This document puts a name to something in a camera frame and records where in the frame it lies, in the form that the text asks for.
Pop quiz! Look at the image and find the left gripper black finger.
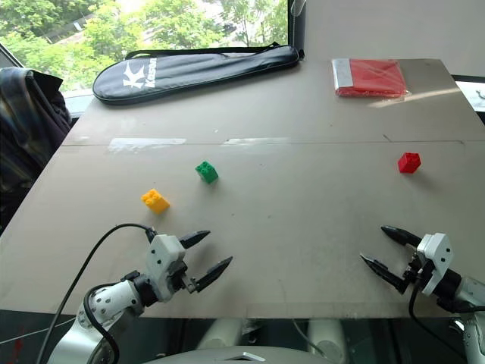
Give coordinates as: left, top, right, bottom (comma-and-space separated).
178, 229, 211, 250
194, 256, 234, 293

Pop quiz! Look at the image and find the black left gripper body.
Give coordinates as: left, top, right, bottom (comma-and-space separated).
165, 259, 199, 300

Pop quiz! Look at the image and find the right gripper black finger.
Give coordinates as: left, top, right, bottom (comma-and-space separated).
359, 253, 409, 294
380, 224, 424, 250

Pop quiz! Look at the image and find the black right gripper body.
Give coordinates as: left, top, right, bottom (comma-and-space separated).
402, 248, 433, 293

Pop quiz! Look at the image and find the yellow toy brick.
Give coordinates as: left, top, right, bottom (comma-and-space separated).
140, 188, 171, 215

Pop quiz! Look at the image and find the green toy brick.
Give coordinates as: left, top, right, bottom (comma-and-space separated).
194, 160, 220, 185

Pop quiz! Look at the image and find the red toy brick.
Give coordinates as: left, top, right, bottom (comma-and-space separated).
397, 152, 422, 175

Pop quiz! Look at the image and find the silver robot torso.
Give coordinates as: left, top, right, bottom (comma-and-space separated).
150, 317, 352, 364

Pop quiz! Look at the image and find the clear tape strip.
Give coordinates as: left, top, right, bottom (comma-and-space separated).
108, 137, 188, 153

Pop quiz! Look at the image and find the white side desk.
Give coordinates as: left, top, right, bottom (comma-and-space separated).
453, 78, 485, 115

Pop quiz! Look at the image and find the red packet with white strip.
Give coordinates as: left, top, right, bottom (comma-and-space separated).
330, 57, 411, 101

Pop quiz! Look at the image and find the black racket bag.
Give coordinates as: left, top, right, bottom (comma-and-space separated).
92, 42, 305, 107

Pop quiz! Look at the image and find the dark plaid jacket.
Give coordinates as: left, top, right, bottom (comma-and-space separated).
0, 66, 74, 232

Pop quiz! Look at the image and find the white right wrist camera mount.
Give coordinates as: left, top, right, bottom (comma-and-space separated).
416, 232, 454, 297

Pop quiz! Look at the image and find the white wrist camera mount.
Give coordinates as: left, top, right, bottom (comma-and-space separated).
145, 234, 187, 303
416, 232, 454, 297

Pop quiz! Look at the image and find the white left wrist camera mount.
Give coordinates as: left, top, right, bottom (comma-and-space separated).
145, 234, 187, 303

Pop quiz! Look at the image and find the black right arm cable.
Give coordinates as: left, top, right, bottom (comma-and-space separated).
407, 278, 462, 342

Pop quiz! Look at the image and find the black window post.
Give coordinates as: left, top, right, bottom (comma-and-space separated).
286, 0, 307, 58

